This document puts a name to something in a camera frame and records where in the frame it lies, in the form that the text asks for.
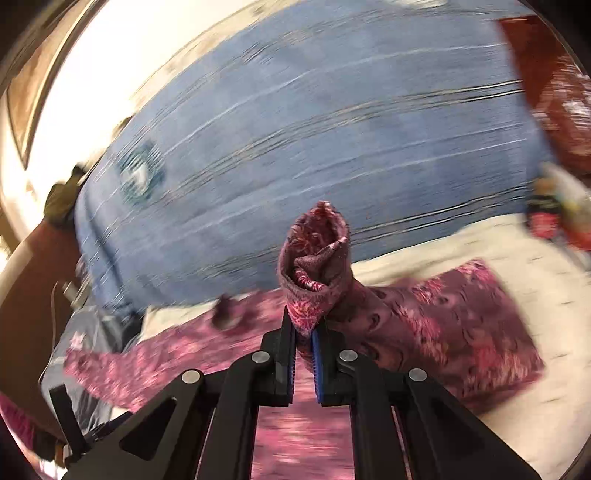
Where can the grey patterned duvet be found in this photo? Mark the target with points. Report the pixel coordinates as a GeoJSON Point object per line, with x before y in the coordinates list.
{"type": "Point", "coordinates": [89, 334]}

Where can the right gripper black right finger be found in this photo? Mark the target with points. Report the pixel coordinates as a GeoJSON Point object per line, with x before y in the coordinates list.
{"type": "Point", "coordinates": [407, 425]}

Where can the blue plaid quilt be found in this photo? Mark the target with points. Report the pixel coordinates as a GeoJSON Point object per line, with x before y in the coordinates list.
{"type": "Point", "coordinates": [411, 121]}

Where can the white charger with cable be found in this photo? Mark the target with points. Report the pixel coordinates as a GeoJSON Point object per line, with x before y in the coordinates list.
{"type": "Point", "coordinates": [76, 296]}

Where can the clutter of small packages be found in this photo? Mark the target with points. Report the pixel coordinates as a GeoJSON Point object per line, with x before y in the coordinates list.
{"type": "Point", "coordinates": [558, 210]}

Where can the dark wooden headboard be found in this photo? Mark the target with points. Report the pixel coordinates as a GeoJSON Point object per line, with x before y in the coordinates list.
{"type": "Point", "coordinates": [34, 313]}

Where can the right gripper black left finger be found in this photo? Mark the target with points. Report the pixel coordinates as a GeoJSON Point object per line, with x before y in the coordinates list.
{"type": "Point", "coordinates": [199, 426]}

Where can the olive green cloth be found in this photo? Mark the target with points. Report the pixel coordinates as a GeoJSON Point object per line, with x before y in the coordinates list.
{"type": "Point", "coordinates": [61, 200]}

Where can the purple floral shirt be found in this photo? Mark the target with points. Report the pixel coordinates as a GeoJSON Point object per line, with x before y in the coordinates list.
{"type": "Point", "coordinates": [460, 326]}

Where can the cream leaf-print pillow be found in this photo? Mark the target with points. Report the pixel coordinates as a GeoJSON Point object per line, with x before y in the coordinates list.
{"type": "Point", "coordinates": [547, 423]}

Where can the dark red plastic bag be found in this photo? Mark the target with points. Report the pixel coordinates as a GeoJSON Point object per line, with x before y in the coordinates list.
{"type": "Point", "coordinates": [556, 90]}

